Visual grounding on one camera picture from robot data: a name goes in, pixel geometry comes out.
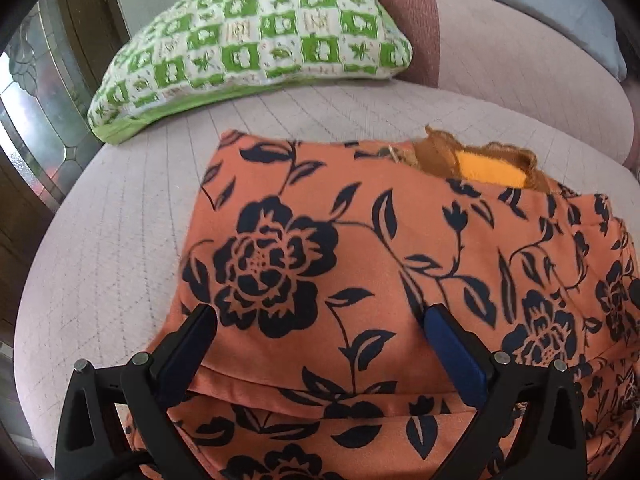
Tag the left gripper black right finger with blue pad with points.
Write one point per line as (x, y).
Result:
(550, 443)

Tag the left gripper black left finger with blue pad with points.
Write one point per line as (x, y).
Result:
(114, 419)

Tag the orange floral blouse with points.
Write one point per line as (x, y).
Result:
(320, 259)

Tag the pink quilted bed sheet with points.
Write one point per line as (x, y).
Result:
(102, 281)

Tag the stained glass window panel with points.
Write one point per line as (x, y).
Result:
(44, 105)

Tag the dark wooden door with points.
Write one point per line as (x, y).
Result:
(25, 239)

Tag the pink bolster cushion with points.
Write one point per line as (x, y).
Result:
(487, 50)

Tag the green white patterned pillow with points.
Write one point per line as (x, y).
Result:
(199, 52)

